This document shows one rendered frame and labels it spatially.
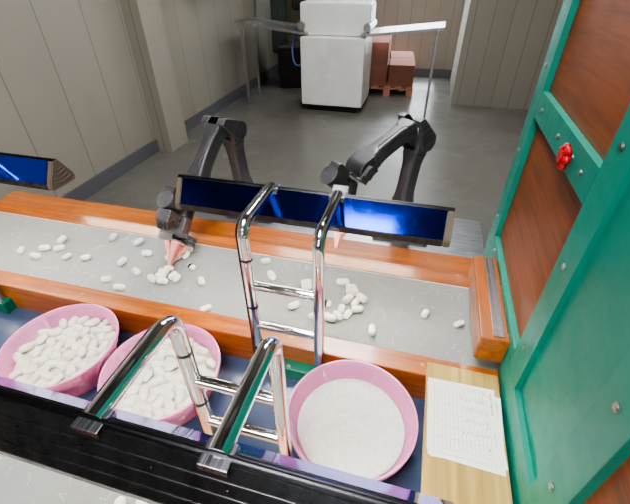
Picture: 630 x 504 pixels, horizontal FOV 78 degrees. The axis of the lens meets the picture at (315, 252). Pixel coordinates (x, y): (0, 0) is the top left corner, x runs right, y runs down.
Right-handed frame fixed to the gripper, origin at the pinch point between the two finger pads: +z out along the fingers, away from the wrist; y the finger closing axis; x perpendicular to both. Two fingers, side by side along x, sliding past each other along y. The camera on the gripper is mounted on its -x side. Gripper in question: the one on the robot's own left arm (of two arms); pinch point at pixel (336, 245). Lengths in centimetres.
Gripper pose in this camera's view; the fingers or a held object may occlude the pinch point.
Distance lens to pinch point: 111.2
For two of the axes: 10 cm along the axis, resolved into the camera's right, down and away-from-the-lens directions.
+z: -1.9, 9.6, -2.0
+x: 1.8, 2.3, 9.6
